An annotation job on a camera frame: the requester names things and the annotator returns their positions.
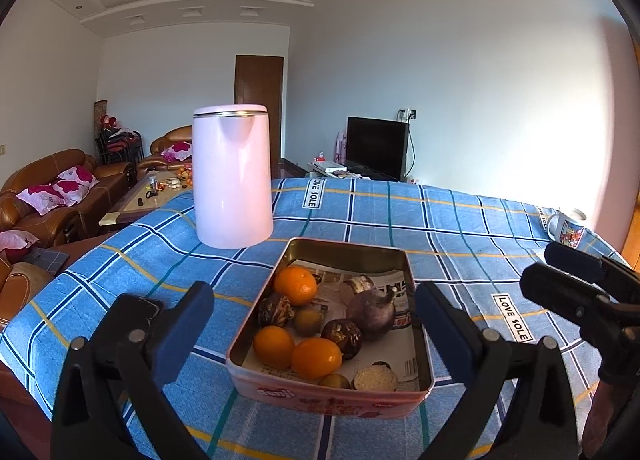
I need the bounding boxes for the white cartoon print mug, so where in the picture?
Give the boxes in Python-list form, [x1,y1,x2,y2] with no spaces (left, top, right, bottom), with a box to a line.
[546,208,587,245]

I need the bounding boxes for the brown leather armchair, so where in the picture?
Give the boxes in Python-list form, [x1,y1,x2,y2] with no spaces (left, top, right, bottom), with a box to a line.
[137,125,195,179]

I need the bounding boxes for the blue plaid tablecloth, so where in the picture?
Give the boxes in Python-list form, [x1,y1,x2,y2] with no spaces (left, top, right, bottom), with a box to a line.
[0,175,633,460]

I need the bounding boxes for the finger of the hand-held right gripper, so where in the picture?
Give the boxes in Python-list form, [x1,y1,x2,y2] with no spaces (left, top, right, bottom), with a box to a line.
[520,264,626,335]
[544,241,640,301]

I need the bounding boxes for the black power cable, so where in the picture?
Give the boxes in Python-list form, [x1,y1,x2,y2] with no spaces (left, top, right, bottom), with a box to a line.
[406,120,418,185]

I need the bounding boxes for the brown leather seat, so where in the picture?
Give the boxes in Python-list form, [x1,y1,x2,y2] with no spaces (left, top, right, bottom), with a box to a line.
[0,255,56,328]

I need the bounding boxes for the brown leather sofa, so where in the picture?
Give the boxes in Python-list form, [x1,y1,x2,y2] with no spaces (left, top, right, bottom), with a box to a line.
[0,149,136,248]

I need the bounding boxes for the pink metal tin box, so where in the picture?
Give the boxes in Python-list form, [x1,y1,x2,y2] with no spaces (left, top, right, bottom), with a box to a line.
[225,237,435,416]

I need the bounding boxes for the stacked dark chairs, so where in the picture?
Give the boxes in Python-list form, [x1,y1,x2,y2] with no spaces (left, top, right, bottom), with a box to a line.
[95,114,145,165]

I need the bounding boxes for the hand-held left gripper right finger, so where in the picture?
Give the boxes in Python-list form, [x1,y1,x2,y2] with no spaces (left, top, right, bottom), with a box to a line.
[414,281,581,460]

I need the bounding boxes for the wooden coffee table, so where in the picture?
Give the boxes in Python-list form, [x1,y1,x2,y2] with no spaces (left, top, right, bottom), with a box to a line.
[98,172,195,228]

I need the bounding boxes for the grey cloth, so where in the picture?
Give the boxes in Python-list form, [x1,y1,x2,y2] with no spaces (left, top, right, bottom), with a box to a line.
[27,248,69,273]

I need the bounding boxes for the newspaper sheet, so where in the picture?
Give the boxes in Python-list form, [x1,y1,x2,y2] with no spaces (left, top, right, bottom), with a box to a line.
[245,257,420,381]

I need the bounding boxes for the white pink floral pillow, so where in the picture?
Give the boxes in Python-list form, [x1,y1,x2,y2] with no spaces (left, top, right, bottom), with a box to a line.
[0,231,40,251]
[161,141,193,163]
[52,166,101,205]
[16,185,68,215]

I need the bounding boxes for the black television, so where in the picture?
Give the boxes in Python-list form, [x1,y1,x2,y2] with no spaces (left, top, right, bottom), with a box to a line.
[346,116,407,183]

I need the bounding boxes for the white electric kettle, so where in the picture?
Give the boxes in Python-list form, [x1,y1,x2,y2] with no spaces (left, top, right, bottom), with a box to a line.
[192,104,275,249]

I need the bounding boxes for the large purple round fruit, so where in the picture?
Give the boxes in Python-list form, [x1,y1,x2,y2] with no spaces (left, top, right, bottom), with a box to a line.
[346,286,398,341]

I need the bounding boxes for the brown wooden door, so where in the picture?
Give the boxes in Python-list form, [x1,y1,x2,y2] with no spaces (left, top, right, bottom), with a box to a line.
[235,55,285,161]

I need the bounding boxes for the white flat box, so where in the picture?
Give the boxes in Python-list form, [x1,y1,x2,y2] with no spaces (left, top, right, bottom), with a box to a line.
[307,161,351,178]

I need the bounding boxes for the large orange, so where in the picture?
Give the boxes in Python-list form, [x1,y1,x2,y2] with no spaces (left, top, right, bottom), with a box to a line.
[273,265,319,307]

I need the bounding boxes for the small orange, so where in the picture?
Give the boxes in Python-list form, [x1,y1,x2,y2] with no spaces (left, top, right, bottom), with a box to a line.
[291,338,344,381]
[252,325,297,370]

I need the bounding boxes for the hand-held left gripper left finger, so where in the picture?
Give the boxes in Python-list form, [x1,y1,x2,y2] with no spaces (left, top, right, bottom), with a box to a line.
[50,281,216,460]

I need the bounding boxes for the tall brown floor vase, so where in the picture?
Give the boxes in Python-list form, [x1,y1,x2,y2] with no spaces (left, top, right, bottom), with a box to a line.
[92,100,108,141]

